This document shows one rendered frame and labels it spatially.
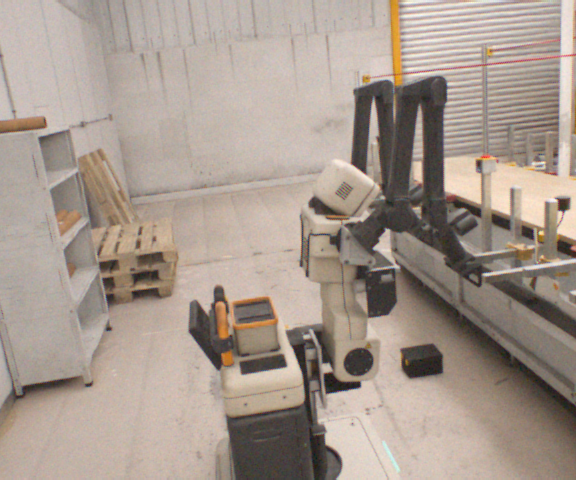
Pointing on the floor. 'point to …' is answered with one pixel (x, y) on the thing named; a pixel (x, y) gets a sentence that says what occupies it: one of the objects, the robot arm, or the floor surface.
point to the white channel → (565, 87)
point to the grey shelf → (37, 253)
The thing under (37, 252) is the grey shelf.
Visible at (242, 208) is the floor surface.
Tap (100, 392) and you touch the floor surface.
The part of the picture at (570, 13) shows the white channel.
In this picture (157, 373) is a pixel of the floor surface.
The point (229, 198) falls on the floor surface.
